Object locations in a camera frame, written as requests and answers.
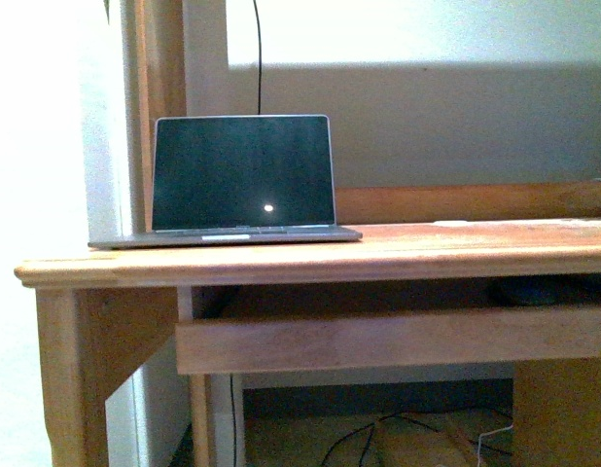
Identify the grey open laptop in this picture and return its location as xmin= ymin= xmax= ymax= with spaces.
xmin=90 ymin=115 xmax=362 ymax=250

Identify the wooden pull-out keyboard tray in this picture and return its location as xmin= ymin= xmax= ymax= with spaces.
xmin=176 ymin=283 xmax=601 ymax=375

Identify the black hanging wall cable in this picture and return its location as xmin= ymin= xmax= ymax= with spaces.
xmin=251 ymin=0 xmax=264 ymax=118

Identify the white floor cable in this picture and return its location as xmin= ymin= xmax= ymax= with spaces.
xmin=477 ymin=423 xmax=514 ymax=467

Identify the black floor cable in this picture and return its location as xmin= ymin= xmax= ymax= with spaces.
xmin=321 ymin=413 xmax=513 ymax=467

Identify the dark grey computer mouse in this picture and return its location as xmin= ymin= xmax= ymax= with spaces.
xmin=488 ymin=283 xmax=559 ymax=306

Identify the wooden desk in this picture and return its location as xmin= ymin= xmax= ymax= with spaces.
xmin=15 ymin=179 xmax=601 ymax=466

